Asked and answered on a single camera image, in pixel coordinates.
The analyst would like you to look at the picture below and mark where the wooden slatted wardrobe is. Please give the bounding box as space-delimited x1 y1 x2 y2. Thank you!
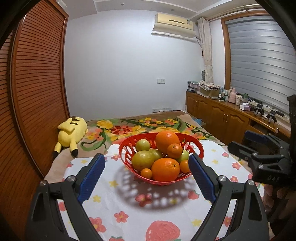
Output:
1 1 70 240

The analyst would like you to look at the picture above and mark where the large orange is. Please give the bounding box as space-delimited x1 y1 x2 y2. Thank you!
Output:
155 131 180 154

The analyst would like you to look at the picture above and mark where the green fruit in basket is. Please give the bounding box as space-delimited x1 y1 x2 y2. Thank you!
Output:
135 139 151 152

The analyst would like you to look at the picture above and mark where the white wall socket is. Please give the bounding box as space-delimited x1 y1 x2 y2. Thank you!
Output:
157 78 166 84

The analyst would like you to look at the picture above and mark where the yellow-green round fruit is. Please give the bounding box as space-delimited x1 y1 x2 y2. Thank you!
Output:
149 149 164 161

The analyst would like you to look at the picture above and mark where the white floral cloth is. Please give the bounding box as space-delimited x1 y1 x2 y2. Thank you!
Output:
58 140 252 240

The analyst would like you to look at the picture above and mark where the wooden sideboard cabinet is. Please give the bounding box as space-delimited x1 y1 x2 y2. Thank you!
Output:
186 91 290 145

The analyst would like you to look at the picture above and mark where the red perforated plastic basket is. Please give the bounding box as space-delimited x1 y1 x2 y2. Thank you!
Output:
119 131 204 186

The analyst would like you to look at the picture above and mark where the white air conditioner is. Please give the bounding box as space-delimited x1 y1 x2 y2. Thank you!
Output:
152 13 196 38

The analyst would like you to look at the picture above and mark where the orange in basket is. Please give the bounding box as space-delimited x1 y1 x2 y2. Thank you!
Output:
151 158 180 182

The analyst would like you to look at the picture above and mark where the person's right hand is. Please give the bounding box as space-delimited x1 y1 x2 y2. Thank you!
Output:
263 184 295 221

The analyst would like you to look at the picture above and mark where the cream curtain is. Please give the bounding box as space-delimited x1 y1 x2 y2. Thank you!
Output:
197 18 214 83

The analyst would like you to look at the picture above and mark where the pale green round fruit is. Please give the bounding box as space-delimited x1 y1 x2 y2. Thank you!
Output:
177 150 190 163

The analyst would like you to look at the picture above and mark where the colourful floral bedspread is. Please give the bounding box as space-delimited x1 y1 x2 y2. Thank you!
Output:
43 112 225 183

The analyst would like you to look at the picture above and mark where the small mandarin orange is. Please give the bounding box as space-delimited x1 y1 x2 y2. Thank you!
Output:
180 160 191 173
140 168 152 179
166 144 183 159

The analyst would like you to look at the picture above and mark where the yellow plush toy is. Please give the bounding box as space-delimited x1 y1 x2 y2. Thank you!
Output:
54 116 88 158

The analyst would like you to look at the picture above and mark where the yellow-green pear-like fruit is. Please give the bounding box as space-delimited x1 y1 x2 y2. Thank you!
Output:
132 151 154 172

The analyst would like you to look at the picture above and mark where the clutter on sideboard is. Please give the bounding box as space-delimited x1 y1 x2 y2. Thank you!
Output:
186 81 290 128

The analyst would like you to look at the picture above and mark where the grey window blind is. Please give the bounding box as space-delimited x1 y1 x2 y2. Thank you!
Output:
226 16 295 113

